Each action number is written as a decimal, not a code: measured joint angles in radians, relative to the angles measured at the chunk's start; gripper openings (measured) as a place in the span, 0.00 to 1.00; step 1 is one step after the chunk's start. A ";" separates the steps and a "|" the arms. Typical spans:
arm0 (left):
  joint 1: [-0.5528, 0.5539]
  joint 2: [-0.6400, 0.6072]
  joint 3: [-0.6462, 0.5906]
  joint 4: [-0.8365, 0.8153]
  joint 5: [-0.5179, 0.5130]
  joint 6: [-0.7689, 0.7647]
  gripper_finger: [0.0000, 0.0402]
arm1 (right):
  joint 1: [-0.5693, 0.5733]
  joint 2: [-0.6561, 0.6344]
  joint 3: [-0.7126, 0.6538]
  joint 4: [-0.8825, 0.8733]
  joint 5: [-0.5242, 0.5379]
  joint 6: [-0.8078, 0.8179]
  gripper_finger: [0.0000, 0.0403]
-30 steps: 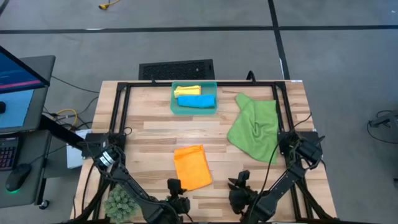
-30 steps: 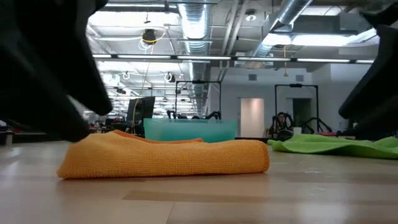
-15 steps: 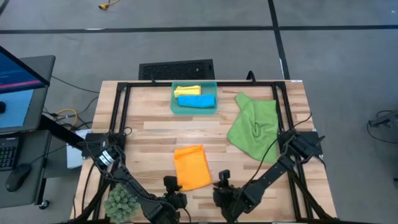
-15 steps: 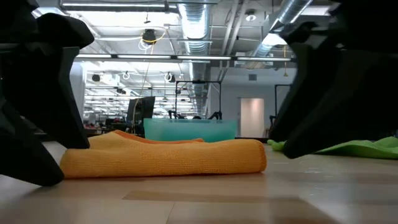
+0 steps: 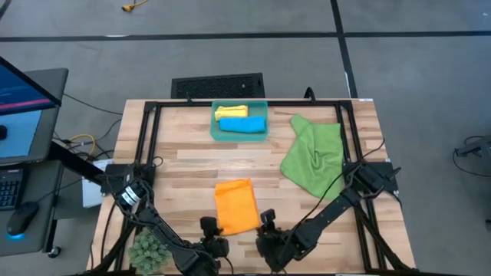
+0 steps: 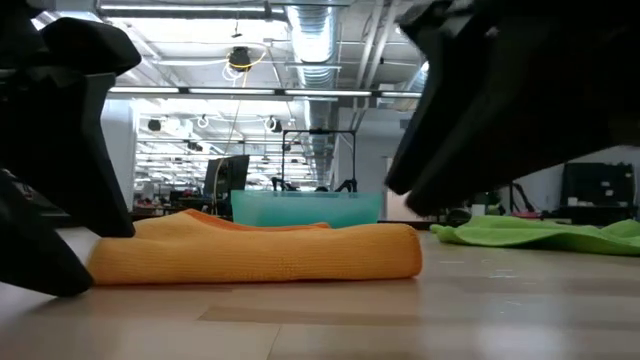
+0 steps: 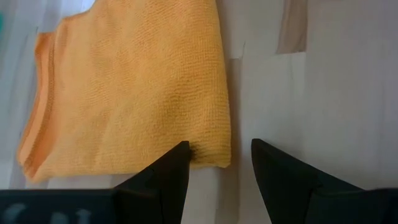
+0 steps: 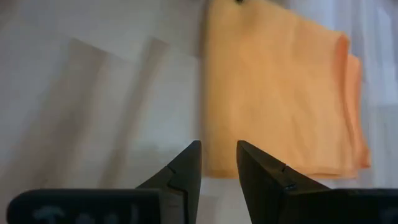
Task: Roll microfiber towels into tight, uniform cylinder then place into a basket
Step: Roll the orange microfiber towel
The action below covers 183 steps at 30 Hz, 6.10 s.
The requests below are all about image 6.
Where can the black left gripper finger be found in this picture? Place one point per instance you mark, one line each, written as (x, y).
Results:
(75, 150)
(35, 250)

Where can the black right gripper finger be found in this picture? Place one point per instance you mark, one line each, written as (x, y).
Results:
(525, 115)
(430, 125)

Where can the green microfiber towel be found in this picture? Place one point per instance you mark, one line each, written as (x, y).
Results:
(540, 235)

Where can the orange microfiber towel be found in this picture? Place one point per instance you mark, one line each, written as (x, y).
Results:
(250, 255)

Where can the black background robot arm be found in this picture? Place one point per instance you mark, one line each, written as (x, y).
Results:
(282, 186)
(346, 186)

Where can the teal translucent plastic basket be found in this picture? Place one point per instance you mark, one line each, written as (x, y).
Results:
(305, 207)

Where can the white round column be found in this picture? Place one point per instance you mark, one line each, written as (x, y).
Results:
(125, 165)

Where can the white background door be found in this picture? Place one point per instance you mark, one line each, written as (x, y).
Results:
(392, 212)

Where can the black equipment cart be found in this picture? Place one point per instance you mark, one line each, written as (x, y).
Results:
(595, 190)

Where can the person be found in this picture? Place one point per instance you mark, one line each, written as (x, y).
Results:
(321, 189)

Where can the black background monitor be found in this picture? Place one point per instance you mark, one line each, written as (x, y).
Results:
(230, 175)

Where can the black round ceiling fixture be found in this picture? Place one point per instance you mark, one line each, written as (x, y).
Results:
(240, 57)

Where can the black metal table frame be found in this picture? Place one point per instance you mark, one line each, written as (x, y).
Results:
(145, 216)

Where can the black background frame stand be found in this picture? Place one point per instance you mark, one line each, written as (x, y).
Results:
(320, 131)

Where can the silver ventilation duct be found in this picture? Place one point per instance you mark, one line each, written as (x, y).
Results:
(312, 40)

